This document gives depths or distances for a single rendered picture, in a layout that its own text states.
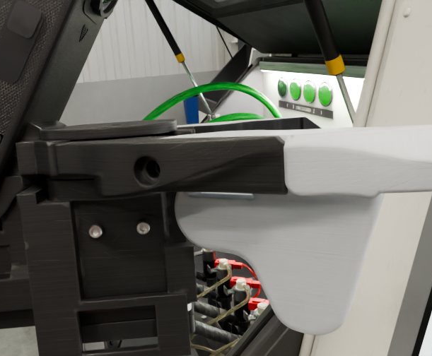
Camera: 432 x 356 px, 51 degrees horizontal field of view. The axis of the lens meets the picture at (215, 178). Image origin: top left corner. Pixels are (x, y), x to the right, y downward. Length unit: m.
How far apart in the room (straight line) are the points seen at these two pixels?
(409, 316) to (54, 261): 0.36
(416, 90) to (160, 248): 0.36
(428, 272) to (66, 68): 0.35
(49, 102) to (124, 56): 7.42
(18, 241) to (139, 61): 7.53
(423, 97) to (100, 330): 0.37
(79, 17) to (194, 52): 7.93
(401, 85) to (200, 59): 7.75
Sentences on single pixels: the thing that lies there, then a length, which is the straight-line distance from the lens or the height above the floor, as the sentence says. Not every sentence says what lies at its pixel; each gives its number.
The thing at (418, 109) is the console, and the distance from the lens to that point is 0.47.
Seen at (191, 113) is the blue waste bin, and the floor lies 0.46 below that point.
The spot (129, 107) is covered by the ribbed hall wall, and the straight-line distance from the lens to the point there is 7.65.
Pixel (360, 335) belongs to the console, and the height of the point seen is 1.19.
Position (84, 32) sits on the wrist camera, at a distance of 0.19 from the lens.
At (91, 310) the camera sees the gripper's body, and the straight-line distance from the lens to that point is 0.17.
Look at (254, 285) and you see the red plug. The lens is 0.84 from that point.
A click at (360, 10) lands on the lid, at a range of 0.73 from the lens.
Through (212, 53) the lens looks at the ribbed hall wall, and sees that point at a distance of 8.31.
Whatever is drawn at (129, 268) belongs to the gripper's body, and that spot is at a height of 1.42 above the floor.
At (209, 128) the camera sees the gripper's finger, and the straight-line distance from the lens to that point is 0.21.
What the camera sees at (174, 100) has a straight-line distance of 0.81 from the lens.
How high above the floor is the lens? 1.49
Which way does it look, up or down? 17 degrees down
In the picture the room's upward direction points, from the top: 3 degrees counter-clockwise
